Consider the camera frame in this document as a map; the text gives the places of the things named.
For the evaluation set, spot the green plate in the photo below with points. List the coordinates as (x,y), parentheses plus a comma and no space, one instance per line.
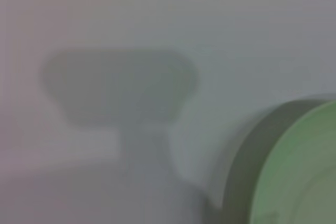
(296,171)

